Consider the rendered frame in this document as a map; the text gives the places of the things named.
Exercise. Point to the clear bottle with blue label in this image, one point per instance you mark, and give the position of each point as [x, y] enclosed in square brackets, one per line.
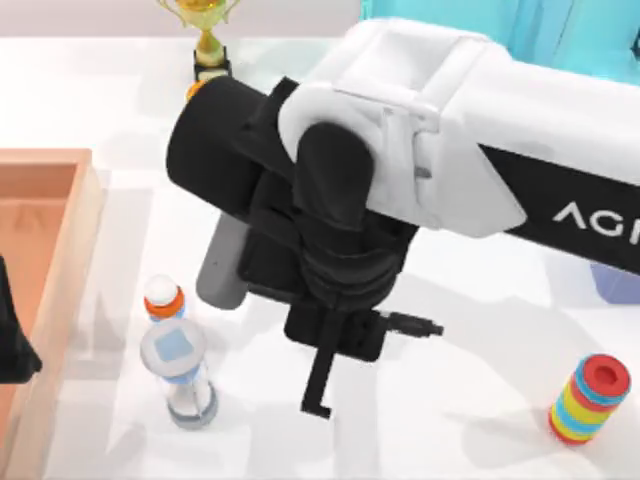
[180, 370]

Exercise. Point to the pale grey rounded box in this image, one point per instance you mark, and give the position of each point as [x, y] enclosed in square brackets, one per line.
[220, 270]

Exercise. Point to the stack of coloured rings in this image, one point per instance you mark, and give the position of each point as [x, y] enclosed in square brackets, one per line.
[590, 400]

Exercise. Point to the pale blue object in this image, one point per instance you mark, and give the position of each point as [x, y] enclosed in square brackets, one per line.
[617, 287]

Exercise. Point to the orange round object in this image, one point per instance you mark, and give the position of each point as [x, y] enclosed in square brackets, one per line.
[193, 92]

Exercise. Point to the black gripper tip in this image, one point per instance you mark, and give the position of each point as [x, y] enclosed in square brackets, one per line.
[15, 340]

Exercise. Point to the salmon-coloured shallow box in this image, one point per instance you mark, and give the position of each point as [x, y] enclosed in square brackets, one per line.
[45, 240]

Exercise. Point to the gold trophy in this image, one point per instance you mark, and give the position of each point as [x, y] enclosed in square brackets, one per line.
[207, 30]

